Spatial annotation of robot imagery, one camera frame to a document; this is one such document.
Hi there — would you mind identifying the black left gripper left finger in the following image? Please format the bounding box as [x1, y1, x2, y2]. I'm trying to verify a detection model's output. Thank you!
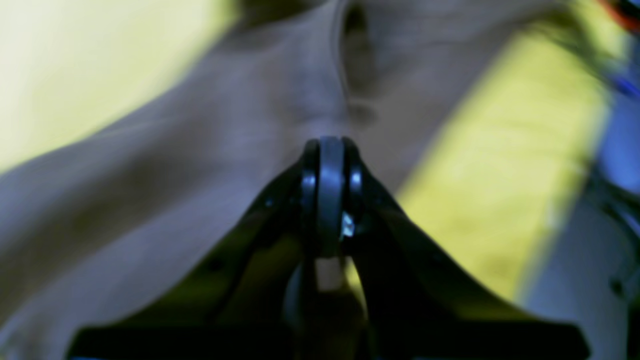
[67, 137, 330, 360]

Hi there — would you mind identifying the brown T-shirt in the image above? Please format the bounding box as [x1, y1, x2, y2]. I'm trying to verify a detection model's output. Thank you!
[1, 0, 557, 360]

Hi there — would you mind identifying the yellow table cloth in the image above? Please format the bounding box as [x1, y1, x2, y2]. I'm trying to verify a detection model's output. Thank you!
[1, 0, 626, 300]

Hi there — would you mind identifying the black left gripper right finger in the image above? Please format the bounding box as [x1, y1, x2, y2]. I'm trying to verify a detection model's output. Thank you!
[339, 137, 591, 360]

